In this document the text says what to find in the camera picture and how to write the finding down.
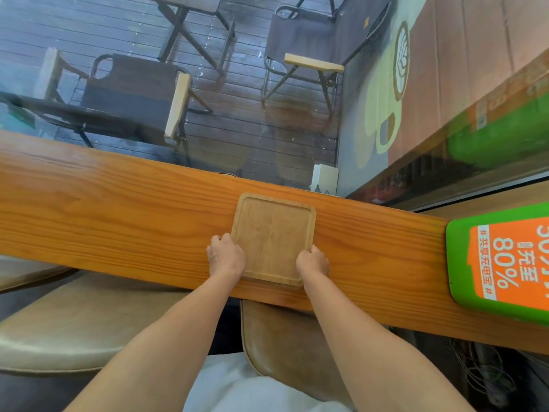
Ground person's right hand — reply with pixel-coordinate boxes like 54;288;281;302
295;244;329;292

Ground person's left hand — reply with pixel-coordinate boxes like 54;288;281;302
206;233;246;282

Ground square wooden tray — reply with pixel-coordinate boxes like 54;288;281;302
230;192;317;288

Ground person's left forearm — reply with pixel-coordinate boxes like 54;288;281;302
64;270;243;412

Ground person's right forearm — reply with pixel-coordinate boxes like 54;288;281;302
302;280;475;412

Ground white power adapter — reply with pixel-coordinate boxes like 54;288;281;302
309;164;340;196

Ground brown leather stool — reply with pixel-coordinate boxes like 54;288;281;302
240;299;357;411

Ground person's white garment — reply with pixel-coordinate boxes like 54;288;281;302
183;352;357;412

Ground beige leather stool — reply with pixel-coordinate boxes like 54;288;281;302
0;272;192;375
0;255;74;293

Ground dark folding chair wooden armrests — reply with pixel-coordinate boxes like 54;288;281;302
261;0;398;120
0;47;213;166

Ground green orange power bank station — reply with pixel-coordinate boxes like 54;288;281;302
445;203;549;327

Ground dark folding outdoor table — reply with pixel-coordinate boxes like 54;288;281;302
129;0;237;74

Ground tangle of dark cables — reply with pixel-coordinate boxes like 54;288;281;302
449;338;549;409

